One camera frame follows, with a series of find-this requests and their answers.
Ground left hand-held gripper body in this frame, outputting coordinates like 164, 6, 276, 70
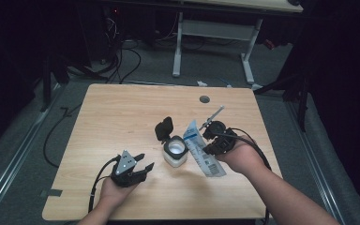
110, 149, 148, 188

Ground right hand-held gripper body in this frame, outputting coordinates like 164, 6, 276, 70
199, 105, 238, 157

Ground glass jar with black lid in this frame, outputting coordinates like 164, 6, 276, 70
154, 116, 189, 169

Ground person's right hand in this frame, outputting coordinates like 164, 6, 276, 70
215, 139, 272, 176

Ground person's left hand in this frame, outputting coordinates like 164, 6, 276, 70
98, 177, 139, 208

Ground grey tape strip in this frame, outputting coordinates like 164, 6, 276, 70
39, 188, 63, 198

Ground black tripod stand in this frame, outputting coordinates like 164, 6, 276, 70
252, 71, 311, 133

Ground small red object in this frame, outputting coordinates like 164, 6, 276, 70
263, 38, 277, 51

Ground light wooden desk top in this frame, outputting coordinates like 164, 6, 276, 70
181, 0, 304, 14

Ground right hand-held gripper black cable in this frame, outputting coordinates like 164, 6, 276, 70
218, 127, 273, 225

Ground hand-held gripper black cable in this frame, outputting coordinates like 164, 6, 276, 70
218, 127, 273, 225
87, 156, 120, 214

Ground left hand-held gripper black cable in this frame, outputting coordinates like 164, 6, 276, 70
87, 156, 120, 214

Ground thin black floor cable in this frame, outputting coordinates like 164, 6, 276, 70
42, 104, 83, 169

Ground metal floor rail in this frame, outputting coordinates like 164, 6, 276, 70
0, 83, 64, 221
285, 101, 347, 225

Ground bundle of black floor cables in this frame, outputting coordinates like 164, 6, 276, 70
92, 38, 143, 85

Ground white metal desk frame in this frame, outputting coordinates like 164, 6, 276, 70
172, 12, 263, 91

